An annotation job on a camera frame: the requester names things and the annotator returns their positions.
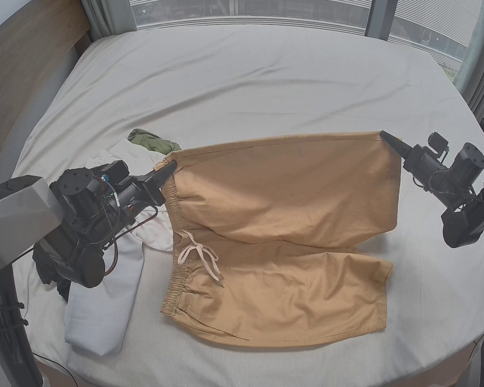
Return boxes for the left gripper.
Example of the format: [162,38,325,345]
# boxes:
[115,177,167,219]

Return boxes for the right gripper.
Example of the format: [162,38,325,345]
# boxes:
[403,144,455,192]

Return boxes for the pale grey garment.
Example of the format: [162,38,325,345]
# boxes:
[65,232,146,357]

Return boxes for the olive green garment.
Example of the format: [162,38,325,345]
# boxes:
[128,128,182,154]

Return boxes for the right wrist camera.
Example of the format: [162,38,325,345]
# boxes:
[428,132,450,160]

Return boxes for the bed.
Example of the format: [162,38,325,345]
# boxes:
[0,0,484,387]

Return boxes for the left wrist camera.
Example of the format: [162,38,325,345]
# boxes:
[101,160,130,186]

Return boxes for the white garment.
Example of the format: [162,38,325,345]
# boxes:
[85,139,176,253]

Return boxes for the tan shorts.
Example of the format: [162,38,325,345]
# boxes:
[159,129,402,347]

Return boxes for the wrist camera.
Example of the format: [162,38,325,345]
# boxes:
[428,132,450,160]
[101,160,130,186]

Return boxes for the black garment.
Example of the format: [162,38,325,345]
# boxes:
[32,244,75,302]

